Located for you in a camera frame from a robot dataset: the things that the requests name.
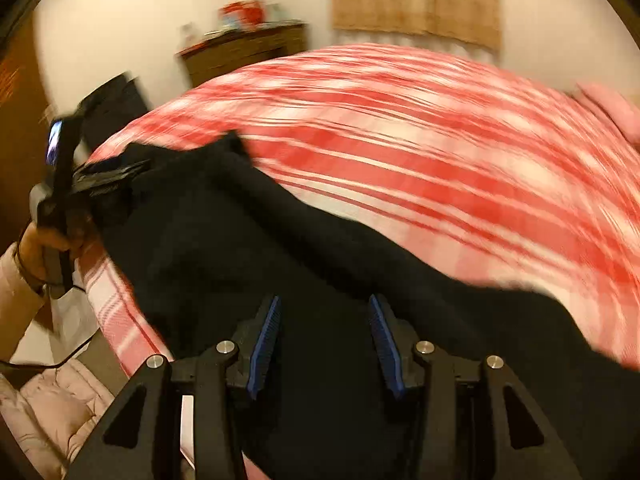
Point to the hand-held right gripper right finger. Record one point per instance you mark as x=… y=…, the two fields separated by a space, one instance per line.
x=387 y=350

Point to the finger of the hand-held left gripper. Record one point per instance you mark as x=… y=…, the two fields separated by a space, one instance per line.
x=107 y=177

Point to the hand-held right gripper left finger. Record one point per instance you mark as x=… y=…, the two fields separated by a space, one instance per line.
x=262 y=350

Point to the black pants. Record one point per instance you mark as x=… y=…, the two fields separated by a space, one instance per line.
x=300 y=260

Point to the person's left forearm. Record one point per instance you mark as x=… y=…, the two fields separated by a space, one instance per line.
x=15 y=305

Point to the person's left hand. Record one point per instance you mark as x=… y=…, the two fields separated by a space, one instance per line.
x=32 y=255

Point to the brown wooden door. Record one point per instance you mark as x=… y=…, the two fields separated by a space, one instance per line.
x=17 y=110

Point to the brown wooden desk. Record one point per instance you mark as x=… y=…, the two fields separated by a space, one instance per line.
x=240 y=55

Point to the pink quilted clothing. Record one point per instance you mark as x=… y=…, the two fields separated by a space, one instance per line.
x=50 y=410

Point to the red plaid bed blanket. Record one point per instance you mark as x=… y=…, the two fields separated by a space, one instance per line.
x=400 y=135

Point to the folded pink quilt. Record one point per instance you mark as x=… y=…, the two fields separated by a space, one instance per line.
x=607 y=110

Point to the beige patterned window curtain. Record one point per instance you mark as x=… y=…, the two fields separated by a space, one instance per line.
x=415 y=5

